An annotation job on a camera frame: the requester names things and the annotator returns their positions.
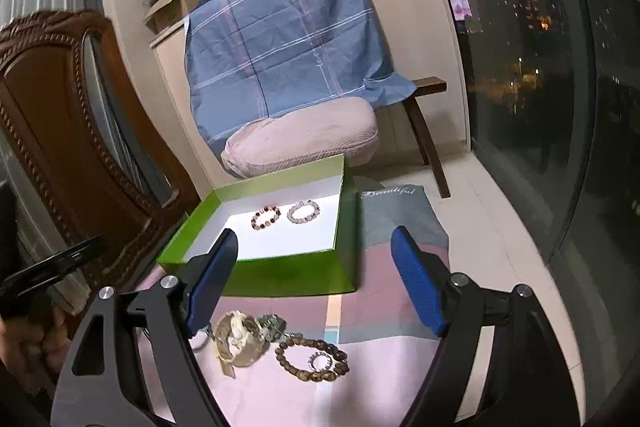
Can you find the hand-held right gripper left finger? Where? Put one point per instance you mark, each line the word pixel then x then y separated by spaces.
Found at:
pixel 212 282

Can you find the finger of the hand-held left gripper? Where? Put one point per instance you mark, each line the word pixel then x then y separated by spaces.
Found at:
pixel 55 263

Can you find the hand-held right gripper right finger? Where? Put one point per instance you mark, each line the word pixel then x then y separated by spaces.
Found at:
pixel 415 277

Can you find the cream wristwatch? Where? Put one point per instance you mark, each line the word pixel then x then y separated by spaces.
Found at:
pixel 240 342

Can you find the green cardboard box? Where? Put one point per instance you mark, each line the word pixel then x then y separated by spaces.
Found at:
pixel 280 279

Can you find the person's left hand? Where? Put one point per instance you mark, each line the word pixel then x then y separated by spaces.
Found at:
pixel 30 347

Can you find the carved wooden chair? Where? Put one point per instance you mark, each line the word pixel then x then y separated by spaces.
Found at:
pixel 60 132

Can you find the pink grey plaid tablecloth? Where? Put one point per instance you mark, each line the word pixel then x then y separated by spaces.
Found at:
pixel 350 402

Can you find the pink pillow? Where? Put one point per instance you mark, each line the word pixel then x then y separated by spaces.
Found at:
pixel 300 137

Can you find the dark wooden bench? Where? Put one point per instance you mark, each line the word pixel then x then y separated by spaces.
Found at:
pixel 430 83

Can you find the large glass window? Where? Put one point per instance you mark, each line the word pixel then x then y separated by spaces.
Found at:
pixel 525 107

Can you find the blue plaid bedsheet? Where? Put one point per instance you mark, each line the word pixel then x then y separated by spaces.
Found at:
pixel 280 47

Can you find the brown cardboard box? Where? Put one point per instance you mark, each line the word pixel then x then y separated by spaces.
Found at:
pixel 175 7

